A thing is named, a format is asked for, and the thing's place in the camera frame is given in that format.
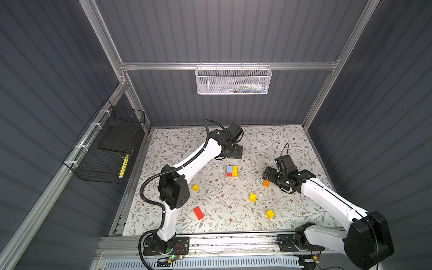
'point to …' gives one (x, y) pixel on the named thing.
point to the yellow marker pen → (124, 165)
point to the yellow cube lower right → (270, 214)
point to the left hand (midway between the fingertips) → (232, 153)
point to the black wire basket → (104, 152)
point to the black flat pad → (118, 138)
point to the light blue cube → (229, 169)
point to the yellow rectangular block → (235, 170)
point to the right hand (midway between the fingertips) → (271, 177)
